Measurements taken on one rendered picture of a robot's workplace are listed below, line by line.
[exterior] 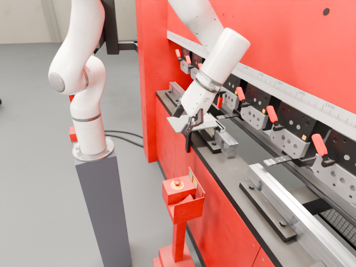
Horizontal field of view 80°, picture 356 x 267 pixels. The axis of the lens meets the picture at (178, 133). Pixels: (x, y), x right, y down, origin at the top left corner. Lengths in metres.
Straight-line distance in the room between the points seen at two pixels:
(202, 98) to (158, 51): 1.39
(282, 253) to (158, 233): 1.18
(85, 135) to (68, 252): 1.18
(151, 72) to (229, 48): 1.46
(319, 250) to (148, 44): 1.73
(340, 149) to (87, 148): 0.93
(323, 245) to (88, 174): 0.96
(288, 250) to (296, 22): 0.78
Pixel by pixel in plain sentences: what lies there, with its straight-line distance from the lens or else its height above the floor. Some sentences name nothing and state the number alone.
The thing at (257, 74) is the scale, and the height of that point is 1.39.
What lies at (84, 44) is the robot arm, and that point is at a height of 1.49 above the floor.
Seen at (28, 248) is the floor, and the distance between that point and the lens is 2.14.
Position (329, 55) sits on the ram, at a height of 1.52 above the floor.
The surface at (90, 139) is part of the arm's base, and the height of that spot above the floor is 1.10.
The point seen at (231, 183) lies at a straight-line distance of 1.11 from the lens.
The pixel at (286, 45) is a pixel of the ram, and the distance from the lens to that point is 0.85.
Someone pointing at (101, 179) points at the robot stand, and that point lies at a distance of 1.12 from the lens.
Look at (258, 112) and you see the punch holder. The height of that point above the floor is 1.25.
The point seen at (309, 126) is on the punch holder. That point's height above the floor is 1.31.
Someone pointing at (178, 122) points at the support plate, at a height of 1.00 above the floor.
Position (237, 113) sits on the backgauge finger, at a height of 1.01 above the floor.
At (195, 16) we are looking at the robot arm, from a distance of 0.63.
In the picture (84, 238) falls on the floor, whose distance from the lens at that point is 2.02.
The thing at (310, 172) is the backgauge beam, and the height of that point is 0.96.
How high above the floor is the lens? 1.64
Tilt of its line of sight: 32 degrees down
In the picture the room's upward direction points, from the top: 3 degrees clockwise
